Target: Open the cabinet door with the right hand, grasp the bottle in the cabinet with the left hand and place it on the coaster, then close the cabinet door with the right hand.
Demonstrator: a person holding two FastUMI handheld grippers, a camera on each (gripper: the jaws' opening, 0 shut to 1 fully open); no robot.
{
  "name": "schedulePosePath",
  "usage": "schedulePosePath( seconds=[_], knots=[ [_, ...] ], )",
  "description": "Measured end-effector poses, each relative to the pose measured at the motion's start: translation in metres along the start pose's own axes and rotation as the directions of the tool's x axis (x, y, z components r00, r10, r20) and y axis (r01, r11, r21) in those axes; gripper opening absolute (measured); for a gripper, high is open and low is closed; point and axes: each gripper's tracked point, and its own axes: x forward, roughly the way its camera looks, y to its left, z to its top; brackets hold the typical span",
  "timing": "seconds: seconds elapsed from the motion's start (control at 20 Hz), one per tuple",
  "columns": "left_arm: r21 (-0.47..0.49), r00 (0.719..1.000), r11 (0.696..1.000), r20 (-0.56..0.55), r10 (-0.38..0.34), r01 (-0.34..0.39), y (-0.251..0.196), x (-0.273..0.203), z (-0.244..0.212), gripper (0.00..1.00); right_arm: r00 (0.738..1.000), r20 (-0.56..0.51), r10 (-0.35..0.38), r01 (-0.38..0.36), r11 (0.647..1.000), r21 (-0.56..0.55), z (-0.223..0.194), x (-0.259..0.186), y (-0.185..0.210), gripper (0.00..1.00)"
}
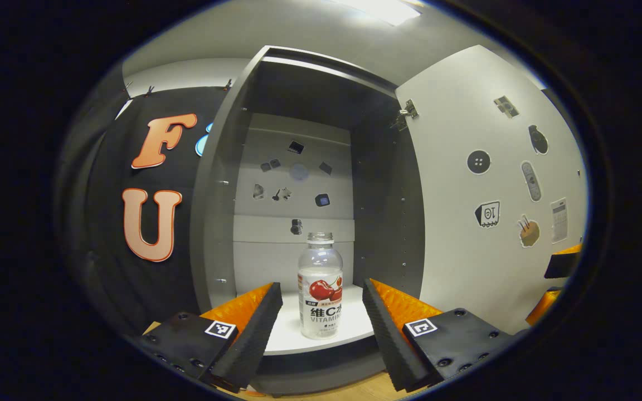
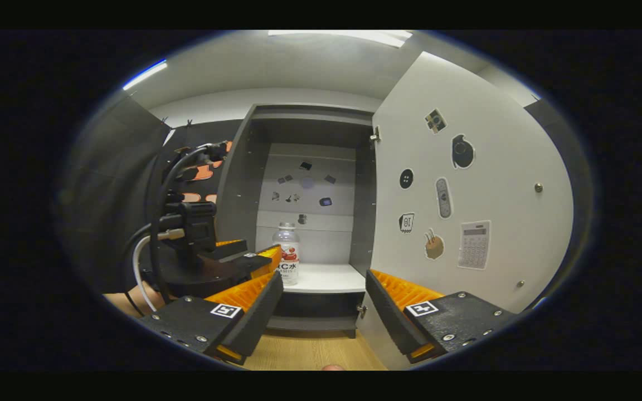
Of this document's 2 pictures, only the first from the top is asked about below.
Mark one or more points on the clear plastic bottle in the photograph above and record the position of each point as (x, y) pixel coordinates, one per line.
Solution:
(321, 278)

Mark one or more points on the metal cabinet hinge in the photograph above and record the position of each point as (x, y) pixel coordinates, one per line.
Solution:
(408, 111)

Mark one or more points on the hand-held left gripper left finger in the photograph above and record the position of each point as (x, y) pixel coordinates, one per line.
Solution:
(254, 334)

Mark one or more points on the black backdrop cloth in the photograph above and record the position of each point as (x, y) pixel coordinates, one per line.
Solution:
(103, 167)

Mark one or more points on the grey cabinet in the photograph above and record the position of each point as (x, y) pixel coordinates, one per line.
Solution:
(215, 223)

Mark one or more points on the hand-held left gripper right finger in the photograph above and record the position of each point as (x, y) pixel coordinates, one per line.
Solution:
(388, 340)

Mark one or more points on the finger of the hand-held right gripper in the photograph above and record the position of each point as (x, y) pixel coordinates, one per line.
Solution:
(560, 267)
(544, 306)

